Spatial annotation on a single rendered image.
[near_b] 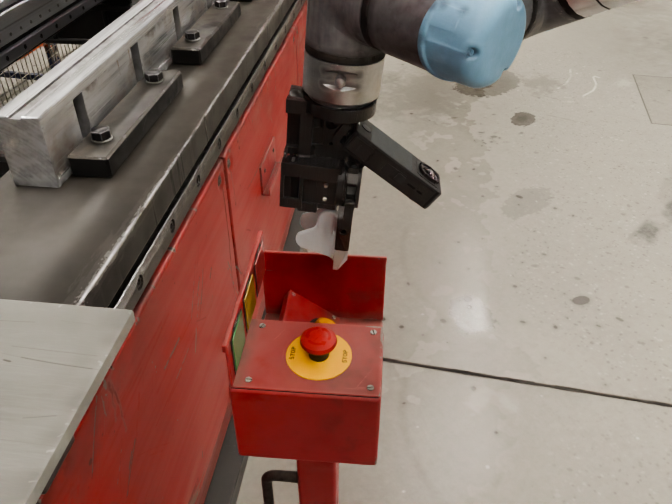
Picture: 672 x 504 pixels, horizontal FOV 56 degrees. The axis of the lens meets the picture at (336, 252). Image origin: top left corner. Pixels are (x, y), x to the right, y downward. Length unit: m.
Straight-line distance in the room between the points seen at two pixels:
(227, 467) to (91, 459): 0.80
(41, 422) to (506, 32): 0.40
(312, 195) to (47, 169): 0.35
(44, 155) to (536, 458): 1.26
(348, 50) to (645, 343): 1.58
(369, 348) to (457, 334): 1.17
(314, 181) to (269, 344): 0.19
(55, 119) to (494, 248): 1.65
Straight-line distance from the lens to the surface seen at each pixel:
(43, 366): 0.43
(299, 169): 0.63
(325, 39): 0.58
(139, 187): 0.83
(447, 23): 0.49
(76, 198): 0.83
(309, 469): 0.90
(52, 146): 0.85
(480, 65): 0.50
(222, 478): 1.50
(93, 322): 0.44
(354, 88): 0.59
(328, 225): 0.68
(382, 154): 0.63
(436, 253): 2.16
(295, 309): 0.81
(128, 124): 0.93
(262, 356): 0.70
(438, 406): 1.68
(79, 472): 0.73
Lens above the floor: 1.28
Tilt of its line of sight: 37 degrees down
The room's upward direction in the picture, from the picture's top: straight up
